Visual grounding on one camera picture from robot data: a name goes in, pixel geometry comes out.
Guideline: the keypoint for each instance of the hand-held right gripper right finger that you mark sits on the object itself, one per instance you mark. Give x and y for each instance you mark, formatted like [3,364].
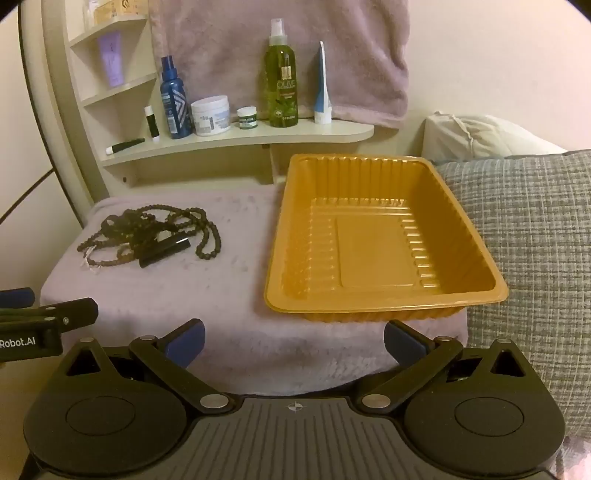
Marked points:
[402,345]

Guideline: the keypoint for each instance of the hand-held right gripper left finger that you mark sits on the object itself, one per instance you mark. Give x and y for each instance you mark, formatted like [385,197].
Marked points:
[187,344]

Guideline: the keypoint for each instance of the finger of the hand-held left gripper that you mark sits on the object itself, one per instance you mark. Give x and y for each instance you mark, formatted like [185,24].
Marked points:
[69,311]
[18,298]

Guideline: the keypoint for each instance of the black lipstick tube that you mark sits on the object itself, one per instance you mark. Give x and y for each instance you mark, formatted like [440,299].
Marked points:
[166,251]

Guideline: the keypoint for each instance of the orange plastic tray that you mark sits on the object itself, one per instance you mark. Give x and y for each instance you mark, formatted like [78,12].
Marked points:
[369,240]

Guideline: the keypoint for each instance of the pink fleece blanket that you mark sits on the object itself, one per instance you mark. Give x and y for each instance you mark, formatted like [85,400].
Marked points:
[184,295]

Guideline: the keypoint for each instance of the grey woven pillow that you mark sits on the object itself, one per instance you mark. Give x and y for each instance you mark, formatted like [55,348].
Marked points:
[531,240]

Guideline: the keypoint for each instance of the dark green white-capped tube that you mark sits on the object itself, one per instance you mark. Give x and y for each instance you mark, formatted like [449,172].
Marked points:
[124,146]

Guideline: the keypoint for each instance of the white green lip balm stick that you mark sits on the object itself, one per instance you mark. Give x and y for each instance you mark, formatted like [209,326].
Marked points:
[151,122]

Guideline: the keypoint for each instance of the cream corner shelf unit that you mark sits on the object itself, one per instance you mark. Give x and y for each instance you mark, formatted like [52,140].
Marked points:
[231,138]

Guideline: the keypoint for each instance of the cream pillow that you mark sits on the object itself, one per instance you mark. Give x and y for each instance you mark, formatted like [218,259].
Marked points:
[489,136]

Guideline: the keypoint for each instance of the white cream jar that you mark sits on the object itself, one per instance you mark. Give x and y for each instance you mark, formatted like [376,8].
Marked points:
[210,115]

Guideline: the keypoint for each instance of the blue spray bottle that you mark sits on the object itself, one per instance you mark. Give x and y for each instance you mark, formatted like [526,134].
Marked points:
[175,106]

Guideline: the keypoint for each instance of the small green-label jar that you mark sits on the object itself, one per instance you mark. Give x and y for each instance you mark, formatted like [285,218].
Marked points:
[247,119]

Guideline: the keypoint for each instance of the purple tube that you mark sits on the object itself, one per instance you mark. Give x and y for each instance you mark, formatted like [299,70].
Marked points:
[111,60]

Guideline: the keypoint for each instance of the blue and white tube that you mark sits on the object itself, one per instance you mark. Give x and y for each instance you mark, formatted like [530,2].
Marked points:
[322,97]

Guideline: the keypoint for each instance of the green spray bottle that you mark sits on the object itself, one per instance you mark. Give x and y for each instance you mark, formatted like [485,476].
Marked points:
[281,83]

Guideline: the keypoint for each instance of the white bottle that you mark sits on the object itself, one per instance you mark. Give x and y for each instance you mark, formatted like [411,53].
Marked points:
[90,11]

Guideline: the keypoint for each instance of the pink hanging towel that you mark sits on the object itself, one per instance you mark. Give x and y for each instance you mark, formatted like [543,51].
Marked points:
[231,46]

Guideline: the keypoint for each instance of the cream printed carton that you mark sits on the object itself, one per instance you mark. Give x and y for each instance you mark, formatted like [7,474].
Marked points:
[120,11]

